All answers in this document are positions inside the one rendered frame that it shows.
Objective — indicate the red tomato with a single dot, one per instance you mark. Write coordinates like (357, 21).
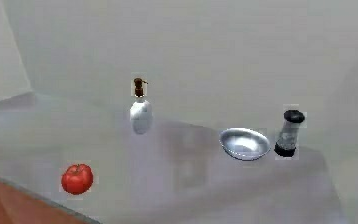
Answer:
(77, 180)

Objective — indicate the silver metal bowl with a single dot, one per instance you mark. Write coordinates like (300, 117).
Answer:
(244, 144)

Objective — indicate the black and clear pepper grinder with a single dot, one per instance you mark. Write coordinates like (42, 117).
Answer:
(288, 135)

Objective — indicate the white soap dispenser bottle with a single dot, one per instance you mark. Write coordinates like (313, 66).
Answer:
(140, 116)

